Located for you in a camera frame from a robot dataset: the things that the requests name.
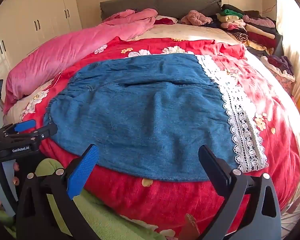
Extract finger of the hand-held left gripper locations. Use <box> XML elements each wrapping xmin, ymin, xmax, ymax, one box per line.
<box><xmin>4</xmin><ymin>119</ymin><xmax>37</xmax><ymax>133</ymax></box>
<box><xmin>4</xmin><ymin>124</ymin><xmax>58</xmax><ymax>143</ymax></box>

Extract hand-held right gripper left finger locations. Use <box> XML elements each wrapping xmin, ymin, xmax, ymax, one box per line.
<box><xmin>16</xmin><ymin>144</ymin><xmax>102</xmax><ymax>240</ymax></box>

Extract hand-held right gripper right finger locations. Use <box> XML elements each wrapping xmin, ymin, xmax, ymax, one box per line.
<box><xmin>197</xmin><ymin>144</ymin><xmax>282</xmax><ymax>240</ymax></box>

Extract person's green garment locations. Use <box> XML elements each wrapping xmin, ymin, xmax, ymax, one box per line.
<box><xmin>0</xmin><ymin>158</ymin><xmax>165</xmax><ymax>240</ymax></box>

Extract red floral blanket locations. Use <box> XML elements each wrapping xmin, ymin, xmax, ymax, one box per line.
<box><xmin>5</xmin><ymin>37</ymin><xmax>300</xmax><ymax>240</ymax></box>

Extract pink quilt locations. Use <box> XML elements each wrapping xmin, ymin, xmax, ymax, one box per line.
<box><xmin>3</xmin><ymin>8</ymin><xmax>158</xmax><ymax>114</ymax></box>

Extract floral frilled cushion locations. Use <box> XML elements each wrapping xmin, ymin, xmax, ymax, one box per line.
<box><xmin>260</xmin><ymin>56</ymin><xmax>296</xmax><ymax>96</ymax></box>

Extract cream wardrobe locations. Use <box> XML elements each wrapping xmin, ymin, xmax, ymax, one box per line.
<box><xmin>0</xmin><ymin>0</ymin><xmax>83</xmax><ymax>80</ymax></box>

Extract purple garment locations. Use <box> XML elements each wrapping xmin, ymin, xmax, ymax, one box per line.
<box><xmin>267</xmin><ymin>55</ymin><xmax>294</xmax><ymax>75</ymax></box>

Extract pile of folded clothes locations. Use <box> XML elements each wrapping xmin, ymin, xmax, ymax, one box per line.
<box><xmin>211</xmin><ymin>4</ymin><xmax>283</xmax><ymax>58</ymax></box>

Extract pink fluffy garment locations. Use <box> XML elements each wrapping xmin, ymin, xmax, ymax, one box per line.
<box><xmin>180</xmin><ymin>10</ymin><xmax>213</xmax><ymax>27</ymax></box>

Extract dark red cloth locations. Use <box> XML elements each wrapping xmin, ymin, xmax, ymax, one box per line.
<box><xmin>155</xmin><ymin>16</ymin><xmax>178</xmax><ymax>25</ymax></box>

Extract cream curtain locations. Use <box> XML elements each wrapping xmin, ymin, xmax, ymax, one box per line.
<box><xmin>274</xmin><ymin>0</ymin><xmax>300</xmax><ymax>100</ymax></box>

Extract grey headboard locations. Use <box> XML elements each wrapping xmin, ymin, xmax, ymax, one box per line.
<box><xmin>100</xmin><ymin>0</ymin><xmax>222</xmax><ymax>22</ymax></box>

